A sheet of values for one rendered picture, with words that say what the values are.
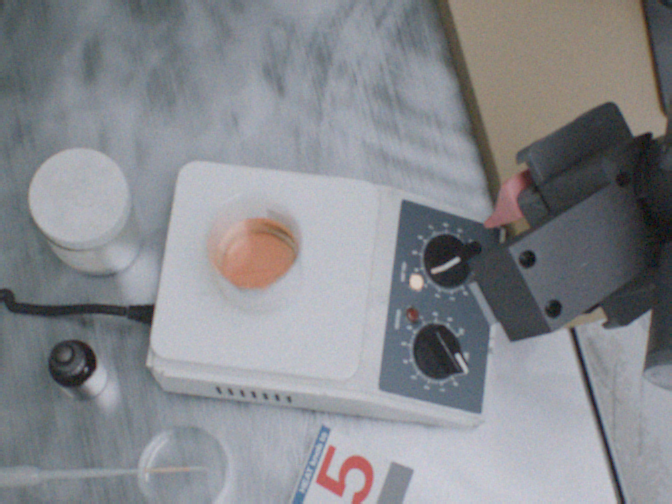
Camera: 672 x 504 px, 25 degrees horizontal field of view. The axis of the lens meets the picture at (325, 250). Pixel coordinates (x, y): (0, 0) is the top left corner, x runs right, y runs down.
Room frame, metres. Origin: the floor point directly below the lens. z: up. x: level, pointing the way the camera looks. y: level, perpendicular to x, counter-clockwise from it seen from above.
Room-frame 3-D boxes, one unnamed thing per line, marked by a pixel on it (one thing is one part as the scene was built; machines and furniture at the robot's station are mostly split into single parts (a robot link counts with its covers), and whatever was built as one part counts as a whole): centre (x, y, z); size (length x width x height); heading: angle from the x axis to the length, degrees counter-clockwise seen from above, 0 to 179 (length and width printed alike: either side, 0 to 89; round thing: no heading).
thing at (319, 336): (0.23, 0.03, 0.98); 0.12 x 0.12 x 0.01; 78
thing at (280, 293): (0.23, 0.04, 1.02); 0.06 x 0.05 x 0.08; 173
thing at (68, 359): (0.20, 0.16, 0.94); 0.03 x 0.03 x 0.07
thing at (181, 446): (0.13, 0.09, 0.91); 0.06 x 0.06 x 0.02
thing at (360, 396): (0.23, 0.01, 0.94); 0.22 x 0.13 x 0.08; 78
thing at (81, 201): (0.29, 0.14, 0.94); 0.06 x 0.06 x 0.08
